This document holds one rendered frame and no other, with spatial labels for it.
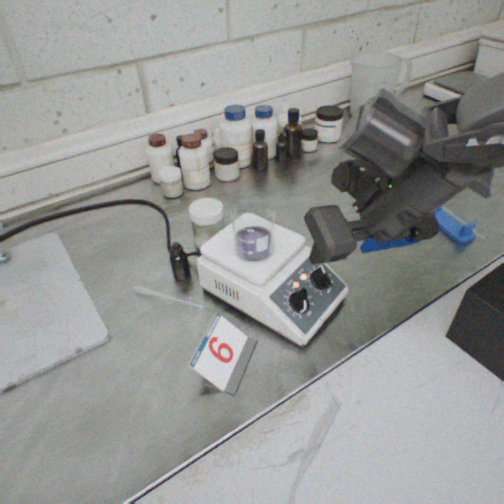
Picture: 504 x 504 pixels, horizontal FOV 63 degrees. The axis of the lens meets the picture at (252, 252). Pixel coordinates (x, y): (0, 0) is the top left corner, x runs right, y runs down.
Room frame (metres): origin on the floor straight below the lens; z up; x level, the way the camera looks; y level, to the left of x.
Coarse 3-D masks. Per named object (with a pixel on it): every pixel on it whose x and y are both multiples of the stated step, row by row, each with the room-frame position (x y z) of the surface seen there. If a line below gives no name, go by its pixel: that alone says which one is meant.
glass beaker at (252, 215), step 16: (240, 208) 0.48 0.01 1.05; (256, 208) 0.49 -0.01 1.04; (272, 208) 0.47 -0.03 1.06; (240, 224) 0.44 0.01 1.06; (256, 224) 0.43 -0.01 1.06; (272, 224) 0.45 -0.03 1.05; (240, 240) 0.44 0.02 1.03; (256, 240) 0.43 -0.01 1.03; (272, 240) 0.45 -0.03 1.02; (240, 256) 0.44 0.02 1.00; (256, 256) 0.43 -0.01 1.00
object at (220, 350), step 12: (228, 324) 0.38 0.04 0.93; (216, 336) 0.35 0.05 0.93; (228, 336) 0.36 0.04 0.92; (240, 336) 0.37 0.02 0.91; (204, 348) 0.33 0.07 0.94; (216, 348) 0.34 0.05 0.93; (228, 348) 0.34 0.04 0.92; (204, 360) 0.31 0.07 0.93; (216, 360) 0.32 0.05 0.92; (228, 360) 0.33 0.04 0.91; (204, 372) 0.30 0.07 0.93; (216, 372) 0.30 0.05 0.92
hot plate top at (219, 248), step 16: (224, 240) 0.49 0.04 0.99; (288, 240) 0.48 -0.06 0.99; (304, 240) 0.48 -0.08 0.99; (208, 256) 0.46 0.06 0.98; (224, 256) 0.45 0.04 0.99; (272, 256) 0.45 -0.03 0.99; (288, 256) 0.45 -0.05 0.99; (240, 272) 0.42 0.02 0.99; (256, 272) 0.42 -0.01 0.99; (272, 272) 0.42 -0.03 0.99
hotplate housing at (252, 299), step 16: (304, 256) 0.47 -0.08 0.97; (208, 272) 0.45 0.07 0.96; (224, 272) 0.44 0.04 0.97; (288, 272) 0.43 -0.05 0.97; (208, 288) 0.46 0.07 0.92; (224, 288) 0.43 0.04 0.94; (240, 288) 0.41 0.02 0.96; (256, 288) 0.40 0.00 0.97; (272, 288) 0.40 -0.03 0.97; (240, 304) 0.41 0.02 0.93; (256, 304) 0.39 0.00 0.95; (272, 304) 0.38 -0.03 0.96; (336, 304) 0.41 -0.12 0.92; (256, 320) 0.40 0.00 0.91; (272, 320) 0.38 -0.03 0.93; (288, 320) 0.37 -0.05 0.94; (320, 320) 0.38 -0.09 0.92; (288, 336) 0.36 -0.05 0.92; (304, 336) 0.35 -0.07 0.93
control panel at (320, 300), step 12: (312, 264) 0.46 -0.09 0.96; (324, 264) 0.46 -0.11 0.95; (300, 276) 0.43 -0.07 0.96; (336, 276) 0.45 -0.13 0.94; (288, 288) 0.41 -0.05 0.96; (300, 288) 0.41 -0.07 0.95; (312, 288) 0.42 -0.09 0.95; (336, 288) 0.43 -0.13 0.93; (276, 300) 0.39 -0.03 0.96; (288, 300) 0.39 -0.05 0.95; (312, 300) 0.40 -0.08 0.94; (324, 300) 0.41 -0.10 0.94; (288, 312) 0.38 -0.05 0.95; (312, 312) 0.38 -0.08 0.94; (300, 324) 0.36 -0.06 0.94; (312, 324) 0.37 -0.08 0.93
